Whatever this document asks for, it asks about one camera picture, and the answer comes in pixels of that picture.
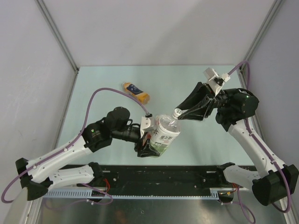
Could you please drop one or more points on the left aluminium corner post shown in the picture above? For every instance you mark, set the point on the left aluminium corner post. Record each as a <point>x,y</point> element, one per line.
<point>56,33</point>

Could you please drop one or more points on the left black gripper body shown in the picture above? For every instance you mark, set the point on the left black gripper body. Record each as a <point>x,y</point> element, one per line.
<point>130,134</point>

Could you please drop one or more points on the white slotted cable duct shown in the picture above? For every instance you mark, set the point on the white slotted cable duct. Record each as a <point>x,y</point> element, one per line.
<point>212,194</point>

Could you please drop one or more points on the right aluminium corner post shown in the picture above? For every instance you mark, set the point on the right aluminium corner post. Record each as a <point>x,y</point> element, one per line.
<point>266,24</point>

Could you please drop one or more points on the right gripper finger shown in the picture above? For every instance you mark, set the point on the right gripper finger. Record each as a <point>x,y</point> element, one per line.
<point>195,110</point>
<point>199,100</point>

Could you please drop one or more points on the green label tea bottle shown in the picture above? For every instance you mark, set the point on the green label tea bottle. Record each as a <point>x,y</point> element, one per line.
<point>166,130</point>

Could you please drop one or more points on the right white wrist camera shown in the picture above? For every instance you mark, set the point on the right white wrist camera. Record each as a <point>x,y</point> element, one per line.
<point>215,81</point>

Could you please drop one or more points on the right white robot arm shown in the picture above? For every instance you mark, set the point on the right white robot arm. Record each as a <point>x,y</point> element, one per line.
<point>273,179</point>

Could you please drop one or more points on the aluminium corner post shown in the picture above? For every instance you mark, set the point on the aluminium corner post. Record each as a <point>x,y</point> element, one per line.
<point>266,24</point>
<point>56,33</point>

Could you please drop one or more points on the white green tea cap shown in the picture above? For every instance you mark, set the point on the white green tea cap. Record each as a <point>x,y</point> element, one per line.
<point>176,113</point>

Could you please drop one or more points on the orange milk tea bottle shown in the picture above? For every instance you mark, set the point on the orange milk tea bottle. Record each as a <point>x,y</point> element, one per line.
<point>134,91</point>

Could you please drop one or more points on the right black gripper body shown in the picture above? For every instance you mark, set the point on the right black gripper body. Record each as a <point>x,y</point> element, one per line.
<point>222,99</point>

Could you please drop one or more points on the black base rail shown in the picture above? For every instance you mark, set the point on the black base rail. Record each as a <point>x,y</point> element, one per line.
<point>160,180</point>

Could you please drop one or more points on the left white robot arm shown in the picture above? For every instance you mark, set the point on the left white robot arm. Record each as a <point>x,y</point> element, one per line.
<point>39,176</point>

